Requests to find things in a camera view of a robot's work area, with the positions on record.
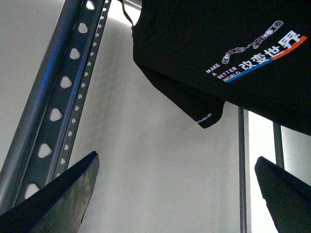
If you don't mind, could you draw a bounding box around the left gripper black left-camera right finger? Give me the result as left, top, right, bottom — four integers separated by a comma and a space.
255, 156, 311, 233

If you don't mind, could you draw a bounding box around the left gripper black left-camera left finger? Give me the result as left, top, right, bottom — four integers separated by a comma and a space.
0, 151, 100, 233

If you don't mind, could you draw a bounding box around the black printed t-shirt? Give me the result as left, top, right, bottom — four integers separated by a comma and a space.
132, 0, 311, 135

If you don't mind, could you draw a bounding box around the gold metal clothes hanger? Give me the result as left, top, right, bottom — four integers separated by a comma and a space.
121, 0, 134, 27

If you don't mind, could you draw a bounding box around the lower grey metal rail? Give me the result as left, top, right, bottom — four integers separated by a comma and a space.
273, 122, 285, 168

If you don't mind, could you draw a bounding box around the grey metal rail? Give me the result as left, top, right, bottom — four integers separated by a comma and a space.
238, 107, 247, 233
273, 122, 285, 168

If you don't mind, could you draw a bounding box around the perforated grey steel post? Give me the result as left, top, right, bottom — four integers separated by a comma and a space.
0, 0, 111, 213

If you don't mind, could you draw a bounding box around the upper grey metal rail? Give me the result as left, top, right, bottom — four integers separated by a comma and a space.
238, 107, 247, 233

